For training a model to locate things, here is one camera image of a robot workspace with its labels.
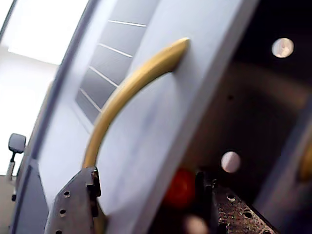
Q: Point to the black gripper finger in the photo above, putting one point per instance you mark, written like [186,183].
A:
[231,214]
[73,207]

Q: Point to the blue slatted cabinet door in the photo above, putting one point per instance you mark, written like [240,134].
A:
[151,136]

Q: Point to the blue plain cabinet door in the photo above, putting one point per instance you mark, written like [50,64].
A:
[282,175]

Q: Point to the pale pink blurry object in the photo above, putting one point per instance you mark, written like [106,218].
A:
[195,225]

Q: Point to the red ball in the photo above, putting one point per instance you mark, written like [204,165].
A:
[179,189]

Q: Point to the grey chair armrest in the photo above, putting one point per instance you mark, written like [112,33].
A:
[17,143]

